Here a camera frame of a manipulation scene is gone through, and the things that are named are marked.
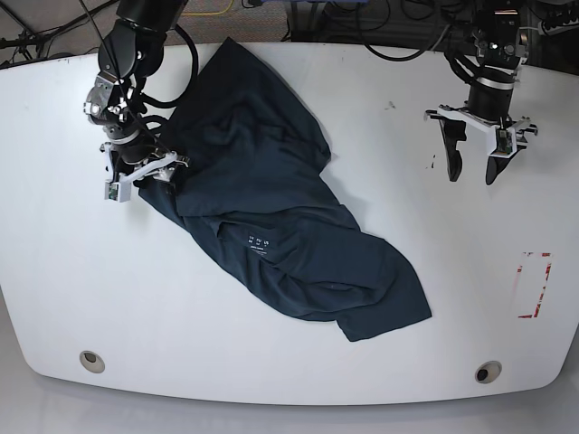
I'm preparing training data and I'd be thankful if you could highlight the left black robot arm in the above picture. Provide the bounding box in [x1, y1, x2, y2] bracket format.
[425, 1, 538, 185]

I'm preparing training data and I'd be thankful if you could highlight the left table cable grommet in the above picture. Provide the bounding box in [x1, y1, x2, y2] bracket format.
[80, 351, 105, 374]

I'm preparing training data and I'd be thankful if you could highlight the dark navy T-shirt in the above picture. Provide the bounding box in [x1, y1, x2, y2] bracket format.
[138, 39, 432, 342]

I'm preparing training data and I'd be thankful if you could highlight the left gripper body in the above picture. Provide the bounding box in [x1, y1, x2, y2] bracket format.
[424, 79, 538, 149]

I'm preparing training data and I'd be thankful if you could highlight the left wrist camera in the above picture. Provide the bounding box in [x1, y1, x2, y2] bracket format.
[486, 126, 517, 158]

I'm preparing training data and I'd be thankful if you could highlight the black tripod stand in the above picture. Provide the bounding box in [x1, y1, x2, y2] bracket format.
[0, 0, 119, 62]

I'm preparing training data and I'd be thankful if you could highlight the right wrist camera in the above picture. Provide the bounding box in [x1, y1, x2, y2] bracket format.
[105, 181, 132, 203]

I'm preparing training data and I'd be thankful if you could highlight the yellow cable on floor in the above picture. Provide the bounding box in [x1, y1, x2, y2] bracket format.
[180, 0, 236, 17]

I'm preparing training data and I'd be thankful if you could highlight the red tape rectangle marking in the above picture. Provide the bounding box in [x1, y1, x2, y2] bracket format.
[513, 252, 554, 319]

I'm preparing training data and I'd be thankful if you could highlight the table cable grommet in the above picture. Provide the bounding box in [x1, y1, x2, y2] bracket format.
[474, 361, 502, 384]
[80, 351, 105, 374]

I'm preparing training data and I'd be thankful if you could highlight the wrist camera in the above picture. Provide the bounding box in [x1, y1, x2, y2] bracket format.
[105, 181, 132, 203]
[486, 126, 517, 158]

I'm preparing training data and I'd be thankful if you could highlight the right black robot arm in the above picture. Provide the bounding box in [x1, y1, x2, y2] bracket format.
[83, 1, 199, 203]

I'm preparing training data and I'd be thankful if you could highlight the white power strip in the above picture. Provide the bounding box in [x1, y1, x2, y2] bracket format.
[538, 10, 578, 36]

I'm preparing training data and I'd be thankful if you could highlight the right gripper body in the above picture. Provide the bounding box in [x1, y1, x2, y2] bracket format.
[100, 133, 190, 183]

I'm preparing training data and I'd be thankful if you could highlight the right table cable grommet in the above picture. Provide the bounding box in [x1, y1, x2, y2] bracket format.
[474, 361, 502, 384]

